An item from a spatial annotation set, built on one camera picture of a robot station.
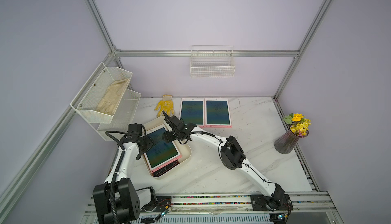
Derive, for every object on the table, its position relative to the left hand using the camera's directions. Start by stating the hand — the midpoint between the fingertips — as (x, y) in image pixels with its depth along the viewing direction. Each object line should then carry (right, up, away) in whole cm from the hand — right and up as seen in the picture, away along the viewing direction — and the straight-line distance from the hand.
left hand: (147, 149), depth 85 cm
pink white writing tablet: (+24, +22, +27) cm, 43 cm away
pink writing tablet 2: (+7, -3, +4) cm, 9 cm away
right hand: (+10, +5, +11) cm, 15 cm away
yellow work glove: (+4, +27, +30) cm, 40 cm away
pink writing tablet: (+42, +20, +27) cm, 54 cm away
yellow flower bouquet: (+79, +15, -11) cm, 81 cm away
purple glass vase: (+79, +3, +1) cm, 79 cm away
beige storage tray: (-2, +15, +13) cm, 20 cm away
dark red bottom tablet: (+7, -12, -3) cm, 14 cm away
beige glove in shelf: (-17, +30, -5) cm, 35 cm away
